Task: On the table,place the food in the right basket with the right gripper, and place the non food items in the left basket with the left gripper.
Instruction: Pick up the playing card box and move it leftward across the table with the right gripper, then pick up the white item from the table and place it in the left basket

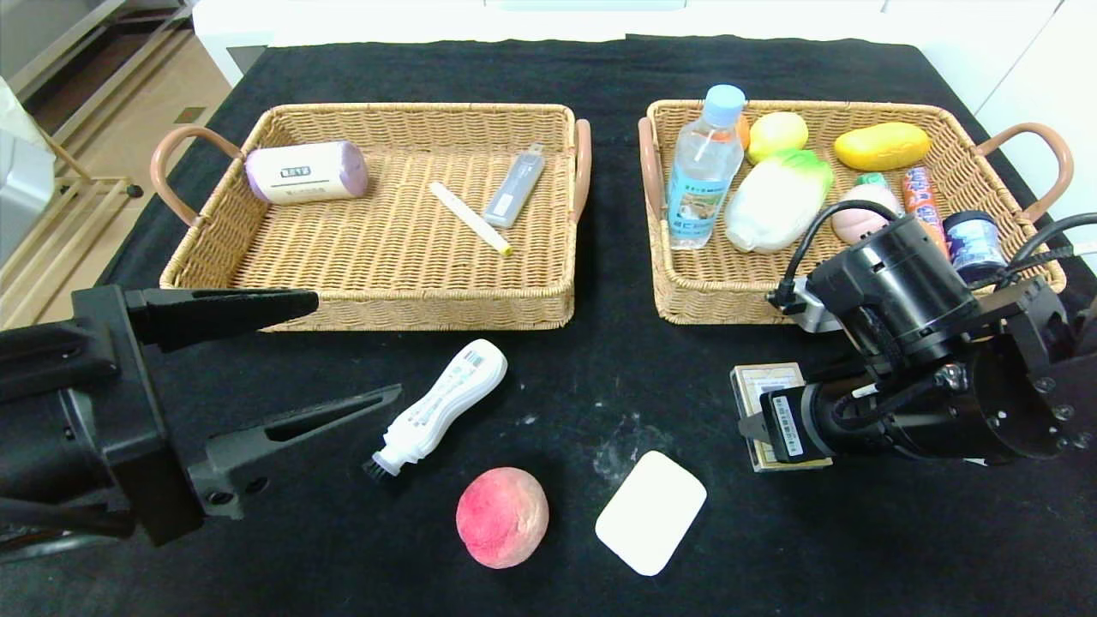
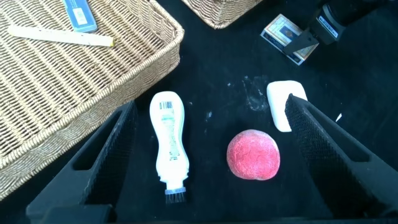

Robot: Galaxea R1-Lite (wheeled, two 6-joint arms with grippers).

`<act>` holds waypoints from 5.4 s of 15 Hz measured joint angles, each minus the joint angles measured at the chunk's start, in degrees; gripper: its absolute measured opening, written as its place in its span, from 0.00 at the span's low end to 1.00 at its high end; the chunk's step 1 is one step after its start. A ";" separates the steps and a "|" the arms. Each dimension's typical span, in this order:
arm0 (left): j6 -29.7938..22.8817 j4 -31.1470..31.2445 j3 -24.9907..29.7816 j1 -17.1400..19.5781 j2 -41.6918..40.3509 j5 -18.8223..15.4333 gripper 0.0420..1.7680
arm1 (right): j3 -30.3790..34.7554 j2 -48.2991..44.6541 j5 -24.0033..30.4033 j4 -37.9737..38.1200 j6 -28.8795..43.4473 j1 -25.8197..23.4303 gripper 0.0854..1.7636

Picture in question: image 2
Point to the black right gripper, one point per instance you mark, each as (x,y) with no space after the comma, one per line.
(326,25)

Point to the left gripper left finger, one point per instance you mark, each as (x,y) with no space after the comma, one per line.
(93,174)

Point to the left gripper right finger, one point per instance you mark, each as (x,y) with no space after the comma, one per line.
(342,174)

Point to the playing card box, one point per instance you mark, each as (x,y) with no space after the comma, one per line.
(280,29)

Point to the white brush bottle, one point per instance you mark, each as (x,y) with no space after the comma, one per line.
(169,140)

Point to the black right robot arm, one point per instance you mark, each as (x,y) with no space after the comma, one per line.
(360,11)

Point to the white soap bar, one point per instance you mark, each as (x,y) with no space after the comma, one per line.
(278,102)

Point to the red toy peach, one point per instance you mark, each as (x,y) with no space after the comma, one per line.
(253,155)

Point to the white pen with yellow tip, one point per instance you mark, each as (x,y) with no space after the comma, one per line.
(59,36)

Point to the grey blade case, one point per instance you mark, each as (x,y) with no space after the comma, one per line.
(80,15)

